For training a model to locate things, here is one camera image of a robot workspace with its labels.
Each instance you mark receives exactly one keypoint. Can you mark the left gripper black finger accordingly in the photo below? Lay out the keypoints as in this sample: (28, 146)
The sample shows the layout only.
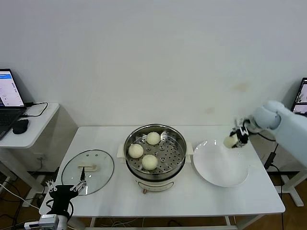
(82, 180)
(51, 188)

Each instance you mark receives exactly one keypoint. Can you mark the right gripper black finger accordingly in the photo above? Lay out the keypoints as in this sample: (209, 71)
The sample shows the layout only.
(233, 132)
(239, 145)

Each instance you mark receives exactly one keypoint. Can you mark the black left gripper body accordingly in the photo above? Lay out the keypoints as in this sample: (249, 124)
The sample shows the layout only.
(61, 196)

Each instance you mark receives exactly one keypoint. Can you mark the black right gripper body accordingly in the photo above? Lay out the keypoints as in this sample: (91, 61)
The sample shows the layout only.
(242, 138)

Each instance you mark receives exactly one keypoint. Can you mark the white steamed baozi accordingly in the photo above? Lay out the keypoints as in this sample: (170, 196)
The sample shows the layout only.
(153, 138)
(136, 151)
(229, 141)
(149, 162)

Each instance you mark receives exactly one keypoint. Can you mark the glass pot lid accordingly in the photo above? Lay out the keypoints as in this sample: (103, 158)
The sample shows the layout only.
(98, 175)

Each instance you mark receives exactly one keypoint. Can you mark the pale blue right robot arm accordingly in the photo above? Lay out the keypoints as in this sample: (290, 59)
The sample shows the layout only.
(292, 129)

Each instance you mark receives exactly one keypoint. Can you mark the stainless steel steamer basket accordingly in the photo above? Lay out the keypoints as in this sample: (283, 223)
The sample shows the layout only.
(172, 153)

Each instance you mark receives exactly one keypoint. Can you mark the white round plate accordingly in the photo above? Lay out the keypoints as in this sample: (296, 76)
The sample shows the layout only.
(216, 165)

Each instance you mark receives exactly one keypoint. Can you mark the white side table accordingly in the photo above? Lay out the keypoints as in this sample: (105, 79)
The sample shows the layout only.
(36, 129)
(295, 191)

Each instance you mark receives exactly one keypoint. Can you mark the black computer mouse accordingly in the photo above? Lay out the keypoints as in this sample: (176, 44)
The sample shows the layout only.
(21, 126)

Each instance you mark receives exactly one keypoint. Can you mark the black laptop dark screen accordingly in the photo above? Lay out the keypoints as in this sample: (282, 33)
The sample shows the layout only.
(302, 95)

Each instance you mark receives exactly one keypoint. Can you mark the black laptop white-blue screen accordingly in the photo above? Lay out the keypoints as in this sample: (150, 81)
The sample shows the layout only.
(9, 88)

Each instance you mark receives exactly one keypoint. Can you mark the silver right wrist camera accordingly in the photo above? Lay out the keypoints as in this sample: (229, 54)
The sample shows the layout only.
(241, 123)

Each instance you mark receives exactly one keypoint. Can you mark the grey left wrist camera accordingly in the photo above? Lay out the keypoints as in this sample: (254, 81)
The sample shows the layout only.
(48, 221)

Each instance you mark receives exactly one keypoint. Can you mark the white wall socket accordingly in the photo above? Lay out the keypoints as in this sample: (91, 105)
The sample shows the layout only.
(40, 158)

